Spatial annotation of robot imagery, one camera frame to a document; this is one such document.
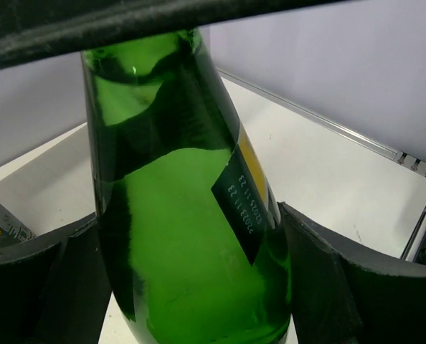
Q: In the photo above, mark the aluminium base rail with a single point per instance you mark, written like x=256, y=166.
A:
x=415, y=242

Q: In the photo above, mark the white two-tier shelf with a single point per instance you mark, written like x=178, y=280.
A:
x=31, y=31

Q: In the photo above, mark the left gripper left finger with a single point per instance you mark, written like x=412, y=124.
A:
x=54, y=288

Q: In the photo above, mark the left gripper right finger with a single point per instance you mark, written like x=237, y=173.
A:
x=345, y=292

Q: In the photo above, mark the black can left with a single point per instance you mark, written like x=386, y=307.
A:
x=1, y=233

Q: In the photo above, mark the green glass bottle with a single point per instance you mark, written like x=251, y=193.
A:
x=191, y=234

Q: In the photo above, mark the aluminium side rail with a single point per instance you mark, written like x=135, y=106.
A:
x=379, y=148

